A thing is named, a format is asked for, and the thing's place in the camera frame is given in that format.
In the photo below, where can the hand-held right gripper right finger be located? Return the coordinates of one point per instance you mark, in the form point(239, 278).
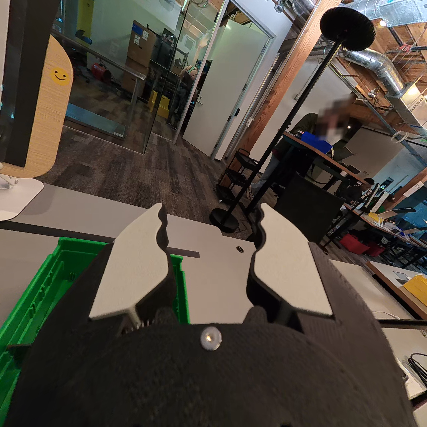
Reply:
point(290, 267)

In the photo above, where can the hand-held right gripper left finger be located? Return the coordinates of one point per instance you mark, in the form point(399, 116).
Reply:
point(133, 267)

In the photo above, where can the green storage bin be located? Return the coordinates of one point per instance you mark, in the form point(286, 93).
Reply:
point(30, 313)

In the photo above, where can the dark tape strip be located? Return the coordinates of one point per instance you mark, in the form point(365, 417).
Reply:
point(183, 253)

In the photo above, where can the black rectangular panel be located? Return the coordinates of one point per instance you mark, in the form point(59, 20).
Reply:
point(307, 206)

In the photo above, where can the black utility cart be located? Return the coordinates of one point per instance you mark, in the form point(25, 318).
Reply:
point(230, 193)

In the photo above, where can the wood-edged white desk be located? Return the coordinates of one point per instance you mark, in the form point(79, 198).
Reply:
point(390, 287)

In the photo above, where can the long wooden desk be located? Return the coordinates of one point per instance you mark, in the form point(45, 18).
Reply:
point(387, 230)

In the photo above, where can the wooden standing desk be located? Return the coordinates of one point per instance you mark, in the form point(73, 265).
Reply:
point(333, 163)

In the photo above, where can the blue storage bin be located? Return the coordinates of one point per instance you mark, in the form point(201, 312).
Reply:
point(315, 141)

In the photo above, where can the yellow step stool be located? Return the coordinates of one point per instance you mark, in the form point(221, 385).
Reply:
point(163, 106)

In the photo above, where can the rounded wooden board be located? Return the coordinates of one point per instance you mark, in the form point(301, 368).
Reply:
point(50, 126)

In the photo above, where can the white door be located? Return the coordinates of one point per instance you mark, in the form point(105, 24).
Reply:
point(226, 93)

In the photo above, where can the cardboard box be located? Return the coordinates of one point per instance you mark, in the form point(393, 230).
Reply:
point(133, 78)
point(141, 43)

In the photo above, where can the red round appliance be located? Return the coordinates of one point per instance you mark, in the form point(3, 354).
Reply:
point(100, 71)

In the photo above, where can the metal ventilation unit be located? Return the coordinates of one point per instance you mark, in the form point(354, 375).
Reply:
point(412, 108)

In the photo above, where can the yellow smiley sticker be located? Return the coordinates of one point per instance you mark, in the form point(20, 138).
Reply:
point(60, 76)

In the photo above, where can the black floor lamp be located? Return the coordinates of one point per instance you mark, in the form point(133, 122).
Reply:
point(347, 23)

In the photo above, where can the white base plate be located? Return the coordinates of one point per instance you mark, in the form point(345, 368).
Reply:
point(20, 196)

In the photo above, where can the short silver spiral duct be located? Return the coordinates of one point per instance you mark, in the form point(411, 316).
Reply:
point(377, 66)

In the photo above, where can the silver rectangular foil duct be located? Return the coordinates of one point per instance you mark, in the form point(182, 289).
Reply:
point(393, 10)

